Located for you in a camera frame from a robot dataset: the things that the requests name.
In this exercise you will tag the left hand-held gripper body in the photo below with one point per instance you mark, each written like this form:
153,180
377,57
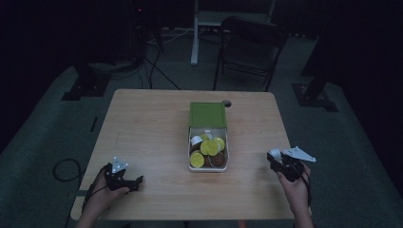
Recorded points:
114,179

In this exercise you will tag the white-sided coffee capsule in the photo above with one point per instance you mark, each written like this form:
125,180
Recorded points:
275,154

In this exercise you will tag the black stand with square base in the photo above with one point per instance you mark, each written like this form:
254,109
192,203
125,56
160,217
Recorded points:
85,87
313,96

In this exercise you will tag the round grey table grommet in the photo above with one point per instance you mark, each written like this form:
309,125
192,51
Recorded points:
226,103

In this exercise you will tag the person's left hand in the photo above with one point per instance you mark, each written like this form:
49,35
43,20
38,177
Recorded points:
101,199

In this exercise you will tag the black folding chair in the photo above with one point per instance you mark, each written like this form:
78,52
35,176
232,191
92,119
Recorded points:
250,47

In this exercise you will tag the pile of coffee capsules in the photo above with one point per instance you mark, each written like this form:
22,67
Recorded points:
210,148

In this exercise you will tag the person's right hand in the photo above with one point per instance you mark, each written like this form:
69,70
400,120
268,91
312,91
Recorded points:
296,193

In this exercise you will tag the white desk frame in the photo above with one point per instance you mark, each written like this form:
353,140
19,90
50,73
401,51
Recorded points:
195,38

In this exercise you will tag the small black stick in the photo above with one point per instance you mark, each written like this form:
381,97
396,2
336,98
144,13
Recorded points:
94,124

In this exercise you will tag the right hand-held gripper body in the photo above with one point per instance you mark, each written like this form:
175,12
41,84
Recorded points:
293,166

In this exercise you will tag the dark equipment tower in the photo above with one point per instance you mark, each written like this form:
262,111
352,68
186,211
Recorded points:
142,28

